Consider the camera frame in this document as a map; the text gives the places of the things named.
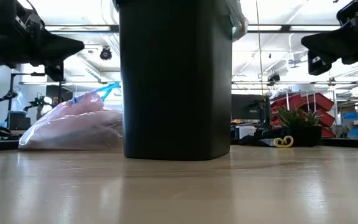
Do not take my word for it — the black aluminium table frame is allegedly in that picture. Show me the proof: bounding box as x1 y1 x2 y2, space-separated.
0 129 358 152

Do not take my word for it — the dark grey equipment box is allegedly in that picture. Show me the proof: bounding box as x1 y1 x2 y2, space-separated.
7 110 31 131

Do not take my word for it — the translucent pink trash bag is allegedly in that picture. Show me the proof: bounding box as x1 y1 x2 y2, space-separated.
18 81 124 152

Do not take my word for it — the light blue trash bag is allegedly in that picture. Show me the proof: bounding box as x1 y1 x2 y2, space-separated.
225 0 249 43

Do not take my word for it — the black desktop monitor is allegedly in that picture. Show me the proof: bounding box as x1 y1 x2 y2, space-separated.
231 93 272 127

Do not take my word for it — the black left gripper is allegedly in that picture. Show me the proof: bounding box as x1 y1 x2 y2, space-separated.
0 0 86 83

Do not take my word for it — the dark rectangular panel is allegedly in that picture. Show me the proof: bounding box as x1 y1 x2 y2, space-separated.
45 84 74 100

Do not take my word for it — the black light bar frame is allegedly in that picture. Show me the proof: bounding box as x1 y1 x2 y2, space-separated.
44 24 341 34

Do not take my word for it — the black plastic trash bin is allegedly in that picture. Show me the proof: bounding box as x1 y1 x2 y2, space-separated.
116 0 234 162

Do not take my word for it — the small white box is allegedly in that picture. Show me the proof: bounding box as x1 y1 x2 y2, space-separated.
237 125 257 140

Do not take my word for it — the black metal frame stand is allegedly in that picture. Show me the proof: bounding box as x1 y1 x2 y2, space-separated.
7 72 65 125

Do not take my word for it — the small potted succulent plant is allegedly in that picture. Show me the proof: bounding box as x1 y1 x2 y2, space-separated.
276 105 323 147

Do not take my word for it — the black round spotlight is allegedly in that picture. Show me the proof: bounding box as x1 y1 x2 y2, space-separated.
267 73 281 86
99 45 113 61

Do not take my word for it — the red storage bin rack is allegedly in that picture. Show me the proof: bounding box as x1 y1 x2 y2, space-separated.
270 91 337 139

